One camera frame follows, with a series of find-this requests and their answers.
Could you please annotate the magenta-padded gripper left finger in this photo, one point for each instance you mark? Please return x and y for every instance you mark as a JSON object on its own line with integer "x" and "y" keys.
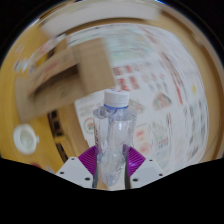
{"x": 73, "y": 170}

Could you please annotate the brown cardboard box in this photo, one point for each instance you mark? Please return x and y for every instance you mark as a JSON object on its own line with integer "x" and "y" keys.
{"x": 90, "y": 66}

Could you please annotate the white mug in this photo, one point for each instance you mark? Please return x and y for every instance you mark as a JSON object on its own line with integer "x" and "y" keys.
{"x": 25, "y": 139}

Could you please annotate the clear plastic water bottle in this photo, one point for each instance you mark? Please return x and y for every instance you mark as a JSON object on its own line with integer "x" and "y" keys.
{"x": 115, "y": 133}

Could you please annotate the printed wall posters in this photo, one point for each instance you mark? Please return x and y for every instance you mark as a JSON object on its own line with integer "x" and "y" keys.
{"x": 160, "y": 83}

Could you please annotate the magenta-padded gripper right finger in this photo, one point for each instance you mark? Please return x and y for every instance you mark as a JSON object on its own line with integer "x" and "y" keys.
{"x": 146, "y": 171}

